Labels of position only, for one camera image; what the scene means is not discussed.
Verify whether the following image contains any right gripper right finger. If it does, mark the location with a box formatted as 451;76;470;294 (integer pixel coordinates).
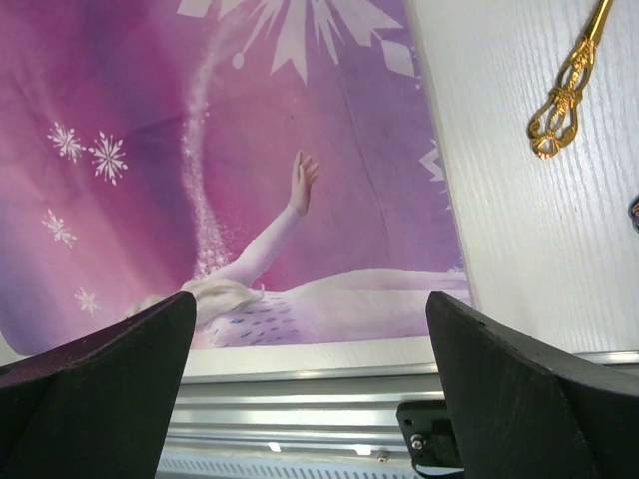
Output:
425;292;638;478

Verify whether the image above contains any aluminium mounting rail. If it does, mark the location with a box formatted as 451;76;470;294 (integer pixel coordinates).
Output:
167;365;444;458

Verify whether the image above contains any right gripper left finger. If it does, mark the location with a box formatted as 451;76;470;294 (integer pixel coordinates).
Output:
1;292;196;478

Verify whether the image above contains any gold fork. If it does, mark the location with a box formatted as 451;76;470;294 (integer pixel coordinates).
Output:
526;0;614;160

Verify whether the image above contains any perforated grey cable duct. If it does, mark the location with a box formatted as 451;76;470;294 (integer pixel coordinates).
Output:
158;450;419;479

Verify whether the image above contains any purple Frozen placemat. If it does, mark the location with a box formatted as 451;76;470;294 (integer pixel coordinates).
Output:
1;1;470;355

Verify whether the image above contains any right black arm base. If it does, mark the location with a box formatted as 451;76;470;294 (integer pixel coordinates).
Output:
395;400;465;478

